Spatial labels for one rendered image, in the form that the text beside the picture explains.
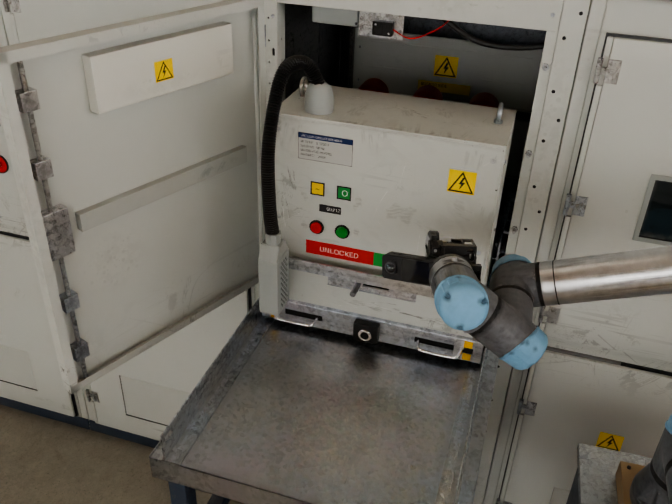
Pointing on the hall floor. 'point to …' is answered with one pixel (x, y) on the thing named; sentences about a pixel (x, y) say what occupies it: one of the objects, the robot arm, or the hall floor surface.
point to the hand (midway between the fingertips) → (427, 243)
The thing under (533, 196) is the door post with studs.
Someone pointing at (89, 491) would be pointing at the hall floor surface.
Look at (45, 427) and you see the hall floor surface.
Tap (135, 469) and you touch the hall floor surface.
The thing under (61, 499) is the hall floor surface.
